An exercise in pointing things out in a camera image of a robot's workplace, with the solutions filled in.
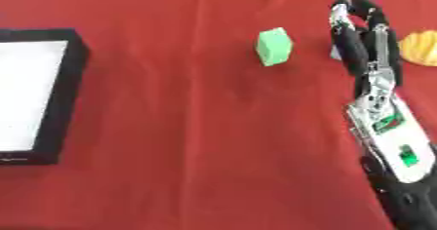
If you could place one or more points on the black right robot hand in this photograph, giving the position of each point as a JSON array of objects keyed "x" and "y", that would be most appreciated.
[{"x": 355, "y": 50}]

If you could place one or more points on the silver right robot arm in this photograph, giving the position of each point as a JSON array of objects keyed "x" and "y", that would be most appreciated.
[{"x": 392, "y": 133}]

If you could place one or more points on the black box with white inside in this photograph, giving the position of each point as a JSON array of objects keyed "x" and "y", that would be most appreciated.
[{"x": 34, "y": 94}]

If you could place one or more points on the yellow ridged toy fruit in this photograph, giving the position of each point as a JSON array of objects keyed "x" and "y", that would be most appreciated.
[{"x": 421, "y": 48}]

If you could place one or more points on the green block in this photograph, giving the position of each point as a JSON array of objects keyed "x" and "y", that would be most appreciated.
[{"x": 273, "y": 47}]

